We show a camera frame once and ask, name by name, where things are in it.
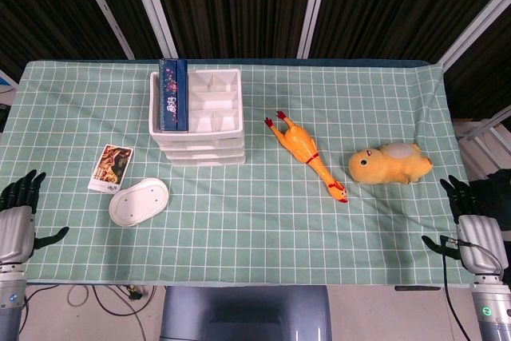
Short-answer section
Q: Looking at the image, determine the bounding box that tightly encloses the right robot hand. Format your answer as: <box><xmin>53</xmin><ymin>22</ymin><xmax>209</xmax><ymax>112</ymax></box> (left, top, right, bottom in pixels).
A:
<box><xmin>422</xmin><ymin>175</ymin><xmax>509</xmax><ymax>276</ymax></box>

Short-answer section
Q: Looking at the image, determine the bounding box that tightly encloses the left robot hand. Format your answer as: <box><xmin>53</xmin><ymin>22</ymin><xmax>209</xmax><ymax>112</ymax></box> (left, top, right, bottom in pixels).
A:
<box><xmin>0</xmin><ymin>170</ymin><xmax>69</xmax><ymax>265</ymax></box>

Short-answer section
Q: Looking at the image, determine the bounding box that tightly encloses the yellow rubber chicken toy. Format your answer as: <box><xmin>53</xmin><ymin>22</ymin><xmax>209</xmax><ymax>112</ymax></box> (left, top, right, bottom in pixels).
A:
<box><xmin>263</xmin><ymin>109</ymin><xmax>349</xmax><ymax>204</ymax></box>

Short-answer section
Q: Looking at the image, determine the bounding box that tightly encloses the clear drawer holding brown charm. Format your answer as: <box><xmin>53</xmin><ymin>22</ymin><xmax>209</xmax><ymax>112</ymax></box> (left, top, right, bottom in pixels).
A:
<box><xmin>159</xmin><ymin>144</ymin><xmax>246</xmax><ymax>157</ymax></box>

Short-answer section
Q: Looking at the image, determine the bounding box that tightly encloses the white frame pole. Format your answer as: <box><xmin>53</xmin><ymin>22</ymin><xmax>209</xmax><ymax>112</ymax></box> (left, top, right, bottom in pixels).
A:
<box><xmin>73</xmin><ymin>0</ymin><xmax>135</xmax><ymax>59</ymax></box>
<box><xmin>441</xmin><ymin>0</ymin><xmax>511</xmax><ymax>73</ymax></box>
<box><xmin>297</xmin><ymin>0</ymin><xmax>333</xmax><ymax>59</ymax></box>
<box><xmin>125</xmin><ymin>0</ymin><xmax>180</xmax><ymax>59</ymax></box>

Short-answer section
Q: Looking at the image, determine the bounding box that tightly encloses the green checkered tablecloth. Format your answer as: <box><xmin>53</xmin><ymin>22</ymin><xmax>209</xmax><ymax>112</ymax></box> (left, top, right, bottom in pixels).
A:
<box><xmin>0</xmin><ymin>60</ymin><xmax>476</xmax><ymax>287</ymax></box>

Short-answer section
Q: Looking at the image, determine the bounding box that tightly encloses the yellow plush duck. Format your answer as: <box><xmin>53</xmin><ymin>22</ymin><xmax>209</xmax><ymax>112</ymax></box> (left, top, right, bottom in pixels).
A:
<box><xmin>348</xmin><ymin>141</ymin><xmax>434</xmax><ymax>185</ymax></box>

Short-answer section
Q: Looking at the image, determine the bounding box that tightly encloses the blue grey robot torso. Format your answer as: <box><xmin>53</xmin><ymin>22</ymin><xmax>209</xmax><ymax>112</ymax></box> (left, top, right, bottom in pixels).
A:
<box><xmin>159</xmin><ymin>285</ymin><xmax>332</xmax><ymax>341</ymax></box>

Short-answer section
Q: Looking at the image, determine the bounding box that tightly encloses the white plastic drawer organizer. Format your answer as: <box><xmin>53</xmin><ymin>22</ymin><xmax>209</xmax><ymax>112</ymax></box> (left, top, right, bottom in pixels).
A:
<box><xmin>149</xmin><ymin>68</ymin><xmax>247</xmax><ymax>167</ymax></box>

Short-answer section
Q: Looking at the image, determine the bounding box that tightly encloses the black right hand cable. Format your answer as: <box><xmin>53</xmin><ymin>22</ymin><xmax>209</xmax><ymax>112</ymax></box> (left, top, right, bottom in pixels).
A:
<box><xmin>440</xmin><ymin>236</ymin><xmax>505</xmax><ymax>341</ymax></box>

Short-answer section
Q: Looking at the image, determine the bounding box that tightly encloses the dark blue printed box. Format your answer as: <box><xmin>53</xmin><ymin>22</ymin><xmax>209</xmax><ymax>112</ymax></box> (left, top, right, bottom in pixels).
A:
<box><xmin>158</xmin><ymin>58</ymin><xmax>190</xmax><ymax>133</ymax></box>

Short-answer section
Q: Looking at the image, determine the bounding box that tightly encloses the picture card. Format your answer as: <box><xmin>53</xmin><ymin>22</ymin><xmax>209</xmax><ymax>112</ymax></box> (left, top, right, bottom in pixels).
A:
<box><xmin>87</xmin><ymin>144</ymin><xmax>134</xmax><ymax>195</ymax></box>

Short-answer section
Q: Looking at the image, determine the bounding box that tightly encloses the white metal rack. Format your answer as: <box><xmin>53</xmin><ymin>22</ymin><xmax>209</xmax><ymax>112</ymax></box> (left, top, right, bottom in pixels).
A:
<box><xmin>450</xmin><ymin>105</ymin><xmax>511</xmax><ymax>174</ymax></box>

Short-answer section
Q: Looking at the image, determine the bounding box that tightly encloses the black pleated curtain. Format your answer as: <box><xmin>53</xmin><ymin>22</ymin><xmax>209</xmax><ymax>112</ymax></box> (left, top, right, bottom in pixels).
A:
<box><xmin>0</xmin><ymin>0</ymin><xmax>511</xmax><ymax>118</ymax></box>

